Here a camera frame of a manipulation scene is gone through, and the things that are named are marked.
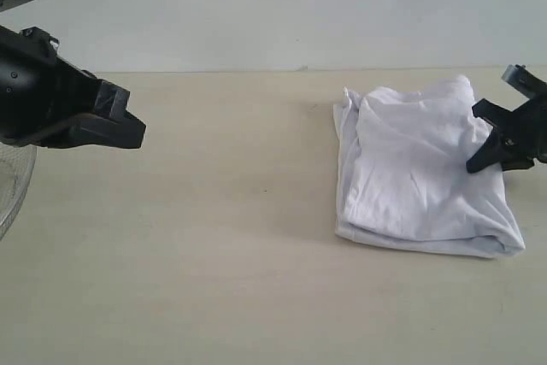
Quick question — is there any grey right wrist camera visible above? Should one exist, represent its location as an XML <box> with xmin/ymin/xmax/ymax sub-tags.
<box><xmin>502</xmin><ymin>65</ymin><xmax>547</xmax><ymax>100</ymax></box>

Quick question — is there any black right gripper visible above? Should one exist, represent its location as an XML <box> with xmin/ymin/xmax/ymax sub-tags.
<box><xmin>466</xmin><ymin>97</ymin><xmax>546</xmax><ymax>174</ymax></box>

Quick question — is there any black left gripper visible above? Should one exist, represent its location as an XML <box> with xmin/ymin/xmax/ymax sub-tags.
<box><xmin>1</xmin><ymin>26</ymin><xmax>146</xmax><ymax>150</ymax></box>

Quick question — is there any metal wire mesh basket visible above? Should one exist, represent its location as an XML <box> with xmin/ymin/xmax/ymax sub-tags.
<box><xmin>0</xmin><ymin>144</ymin><xmax>37</xmax><ymax>238</ymax></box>

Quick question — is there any white t-shirt red print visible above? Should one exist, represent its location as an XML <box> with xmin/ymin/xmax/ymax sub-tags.
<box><xmin>332</xmin><ymin>75</ymin><xmax>526</xmax><ymax>259</ymax></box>

